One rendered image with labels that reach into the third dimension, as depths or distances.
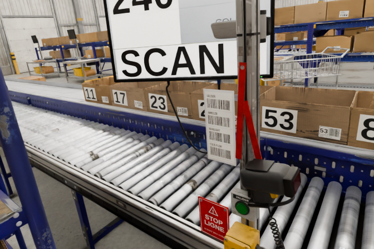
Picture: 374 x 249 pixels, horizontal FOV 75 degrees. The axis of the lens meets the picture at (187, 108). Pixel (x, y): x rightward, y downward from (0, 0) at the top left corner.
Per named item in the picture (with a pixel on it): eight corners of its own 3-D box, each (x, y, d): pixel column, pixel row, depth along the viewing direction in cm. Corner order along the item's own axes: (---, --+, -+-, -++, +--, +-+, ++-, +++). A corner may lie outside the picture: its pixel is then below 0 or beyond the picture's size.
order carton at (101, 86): (84, 101, 217) (80, 83, 212) (112, 94, 239) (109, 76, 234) (112, 106, 194) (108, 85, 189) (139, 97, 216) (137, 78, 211)
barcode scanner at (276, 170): (296, 223, 50) (291, 176, 48) (242, 209, 57) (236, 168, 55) (304, 204, 55) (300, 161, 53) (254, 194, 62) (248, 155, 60)
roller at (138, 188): (127, 203, 108) (122, 192, 108) (195, 153, 147) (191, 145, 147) (133, 201, 105) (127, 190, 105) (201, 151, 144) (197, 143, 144)
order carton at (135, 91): (112, 106, 194) (108, 85, 189) (139, 97, 216) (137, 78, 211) (146, 112, 171) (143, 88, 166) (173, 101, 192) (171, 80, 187)
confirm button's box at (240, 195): (230, 214, 65) (229, 192, 63) (235, 207, 67) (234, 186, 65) (255, 224, 61) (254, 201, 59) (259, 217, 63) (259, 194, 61)
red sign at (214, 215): (200, 231, 77) (197, 196, 73) (202, 229, 77) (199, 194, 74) (249, 255, 67) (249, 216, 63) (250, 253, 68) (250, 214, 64)
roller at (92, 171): (87, 182, 127) (82, 173, 128) (156, 143, 166) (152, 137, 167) (90, 179, 124) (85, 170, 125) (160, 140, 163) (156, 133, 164)
